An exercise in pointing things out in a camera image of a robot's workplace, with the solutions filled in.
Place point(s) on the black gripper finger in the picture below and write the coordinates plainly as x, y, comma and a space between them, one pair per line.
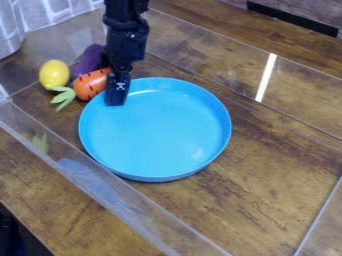
117, 88

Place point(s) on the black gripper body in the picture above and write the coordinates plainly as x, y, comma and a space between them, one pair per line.
126, 45

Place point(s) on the orange toy carrot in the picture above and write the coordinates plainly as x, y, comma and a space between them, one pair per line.
86, 87

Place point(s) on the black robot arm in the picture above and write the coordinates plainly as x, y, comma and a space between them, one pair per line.
124, 14

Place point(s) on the blue round tray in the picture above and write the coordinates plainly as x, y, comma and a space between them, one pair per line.
165, 135

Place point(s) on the purple toy eggplant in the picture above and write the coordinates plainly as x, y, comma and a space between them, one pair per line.
93, 60

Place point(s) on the yellow toy lemon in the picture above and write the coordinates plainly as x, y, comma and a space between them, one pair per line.
54, 74

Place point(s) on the grey white curtain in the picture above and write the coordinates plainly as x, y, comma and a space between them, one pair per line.
24, 16

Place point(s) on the clear acrylic barrier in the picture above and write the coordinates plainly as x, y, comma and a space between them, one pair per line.
168, 232

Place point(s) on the dark wooden board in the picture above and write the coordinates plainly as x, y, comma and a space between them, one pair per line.
293, 19

